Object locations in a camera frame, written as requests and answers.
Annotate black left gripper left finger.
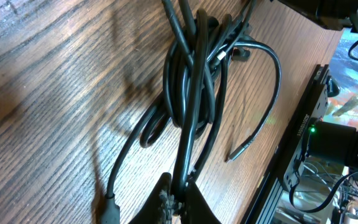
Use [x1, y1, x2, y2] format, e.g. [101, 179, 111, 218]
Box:
[129, 172, 178, 224]

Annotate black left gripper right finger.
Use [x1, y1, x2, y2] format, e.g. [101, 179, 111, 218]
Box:
[183, 182, 221, 224]

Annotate thick black cable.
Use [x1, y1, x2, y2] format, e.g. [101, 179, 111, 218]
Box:
[98, 0, 257, 224]

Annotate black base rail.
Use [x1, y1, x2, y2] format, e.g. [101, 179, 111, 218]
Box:
[241, 65, 329, 224]

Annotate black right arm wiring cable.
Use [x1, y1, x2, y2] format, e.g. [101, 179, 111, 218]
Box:
[287, 161, 358, 214]

